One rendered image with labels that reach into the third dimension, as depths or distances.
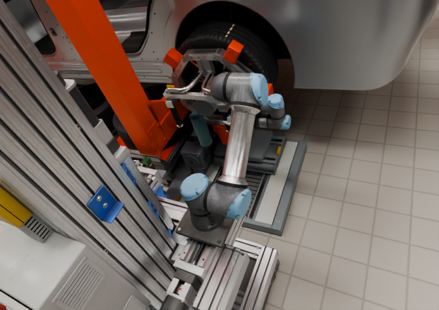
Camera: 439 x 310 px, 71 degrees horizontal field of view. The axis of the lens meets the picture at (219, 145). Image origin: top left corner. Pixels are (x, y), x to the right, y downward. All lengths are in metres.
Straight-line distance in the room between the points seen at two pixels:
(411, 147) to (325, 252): 1.08
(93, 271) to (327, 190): 1.74
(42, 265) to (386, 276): 1.73
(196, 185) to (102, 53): 0.92
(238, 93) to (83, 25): 0.88
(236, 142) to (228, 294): 0.57
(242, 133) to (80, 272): 0.66
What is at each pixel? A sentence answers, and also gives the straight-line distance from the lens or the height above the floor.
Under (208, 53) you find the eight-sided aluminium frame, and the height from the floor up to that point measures 1.12.
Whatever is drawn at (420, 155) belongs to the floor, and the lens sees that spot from 2.65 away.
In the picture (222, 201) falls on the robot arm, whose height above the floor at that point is 1.03.
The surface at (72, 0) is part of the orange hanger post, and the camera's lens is 1.67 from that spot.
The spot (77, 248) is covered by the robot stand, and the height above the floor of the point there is 1.23.
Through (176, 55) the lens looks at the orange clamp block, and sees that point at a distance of 1.92.
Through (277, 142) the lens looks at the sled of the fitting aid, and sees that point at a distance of 2.46.
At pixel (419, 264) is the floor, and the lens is 2.16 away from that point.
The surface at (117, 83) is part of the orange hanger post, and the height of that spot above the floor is 1.13.
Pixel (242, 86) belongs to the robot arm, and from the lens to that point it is 1.12.
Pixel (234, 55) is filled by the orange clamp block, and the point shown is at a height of 1.11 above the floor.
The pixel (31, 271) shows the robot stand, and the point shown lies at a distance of 1.03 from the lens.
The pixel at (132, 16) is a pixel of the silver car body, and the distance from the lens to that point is 3.38.
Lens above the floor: 1.91
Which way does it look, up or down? 43 degrees down
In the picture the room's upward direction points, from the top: 19 degrees counter-clockwise
